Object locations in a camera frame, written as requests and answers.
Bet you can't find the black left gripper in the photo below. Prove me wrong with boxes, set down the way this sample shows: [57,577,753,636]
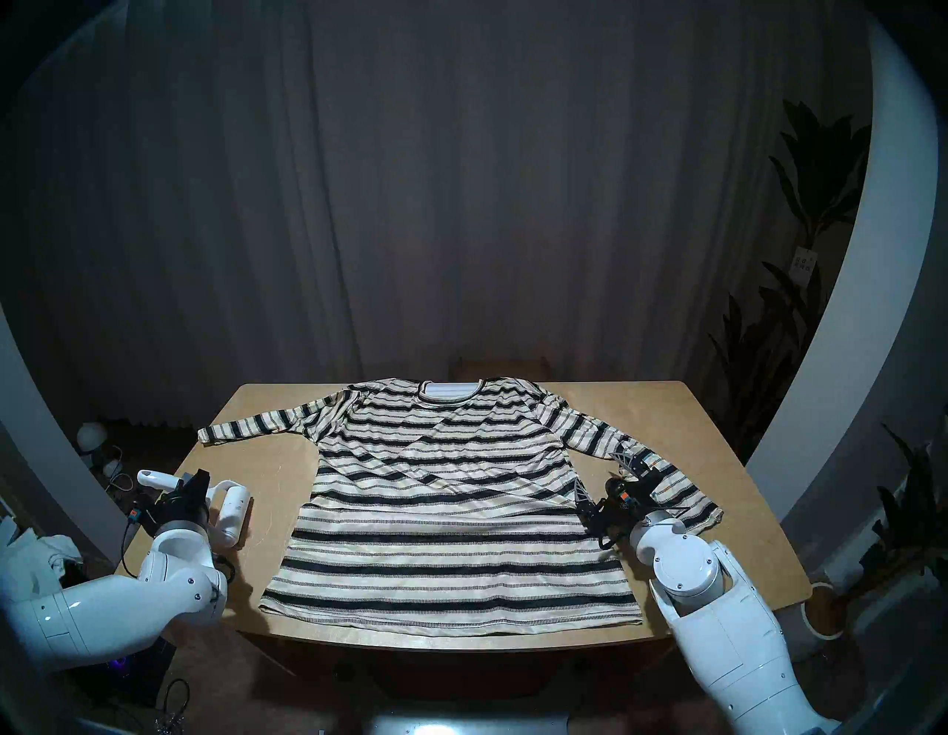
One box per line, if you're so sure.
[153,468,213,534]

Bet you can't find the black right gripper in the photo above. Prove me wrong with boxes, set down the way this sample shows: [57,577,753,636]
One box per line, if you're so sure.
[575,452,661,551]

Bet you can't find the white lint roller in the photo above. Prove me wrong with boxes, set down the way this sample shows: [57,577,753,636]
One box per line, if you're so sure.
[137,469,249,549]

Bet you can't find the cream black striped long-sleeve top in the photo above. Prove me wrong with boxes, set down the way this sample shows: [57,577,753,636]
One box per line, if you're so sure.
[198,376,723,638]

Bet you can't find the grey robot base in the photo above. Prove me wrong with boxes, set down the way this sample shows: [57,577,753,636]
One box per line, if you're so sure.
[370,711,571,735]

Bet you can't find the white curved arch pillar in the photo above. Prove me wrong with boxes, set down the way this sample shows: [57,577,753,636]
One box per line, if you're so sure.
[0,304,138,564]
[744,22,941,571]

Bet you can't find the white crumpled cloth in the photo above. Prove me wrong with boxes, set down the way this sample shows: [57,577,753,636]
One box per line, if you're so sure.
[0,515,82,586]

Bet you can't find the black computer with RGB fans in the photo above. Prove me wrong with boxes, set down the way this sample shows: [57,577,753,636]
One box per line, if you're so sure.
[74,648,178,708]

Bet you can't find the white plant pot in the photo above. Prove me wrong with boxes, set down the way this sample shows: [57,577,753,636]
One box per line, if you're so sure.
[785,582,845,662]

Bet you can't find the small dark potted plant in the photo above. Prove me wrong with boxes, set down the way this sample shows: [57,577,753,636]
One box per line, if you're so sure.
[844,404,948,601]

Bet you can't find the grey pleated curtain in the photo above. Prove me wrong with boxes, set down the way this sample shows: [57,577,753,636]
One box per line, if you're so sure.
[15,0,867,423]

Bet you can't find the tall dark leafy plant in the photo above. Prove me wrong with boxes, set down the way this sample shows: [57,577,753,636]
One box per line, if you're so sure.
[707,100,873,460]

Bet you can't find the white floor cable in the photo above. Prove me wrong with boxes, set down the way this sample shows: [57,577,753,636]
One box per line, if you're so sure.
[104,445,138,493]

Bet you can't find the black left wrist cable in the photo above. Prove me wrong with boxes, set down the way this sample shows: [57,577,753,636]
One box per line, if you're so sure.
[118,519,236,586]

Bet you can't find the black floor cables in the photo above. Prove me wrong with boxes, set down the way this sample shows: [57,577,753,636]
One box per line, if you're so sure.
[156,674,195,735]

